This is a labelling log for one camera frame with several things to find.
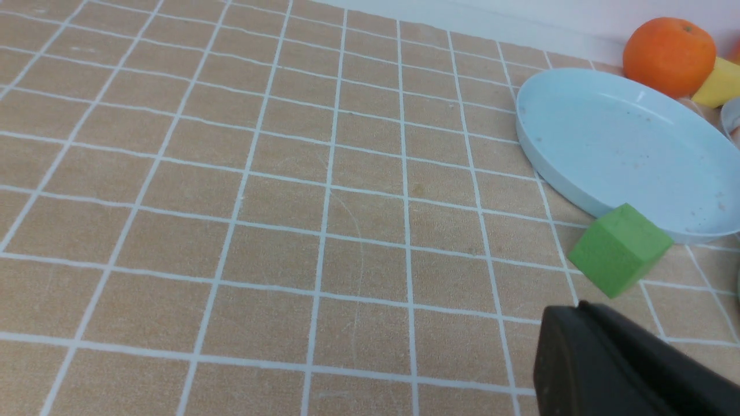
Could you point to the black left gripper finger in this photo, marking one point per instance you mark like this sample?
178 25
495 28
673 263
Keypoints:
592 360

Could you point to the checkered tan tablecloth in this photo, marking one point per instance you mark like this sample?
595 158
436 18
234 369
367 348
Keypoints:
286 208

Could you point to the yellow foam cube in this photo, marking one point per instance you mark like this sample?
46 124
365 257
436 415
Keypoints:
720 87

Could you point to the orange fruit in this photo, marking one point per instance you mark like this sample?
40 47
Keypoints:
670 55

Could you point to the light blue bread plate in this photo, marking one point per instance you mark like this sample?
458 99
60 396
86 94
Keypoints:
602 141

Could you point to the green foam cube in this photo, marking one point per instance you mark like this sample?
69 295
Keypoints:
618 249

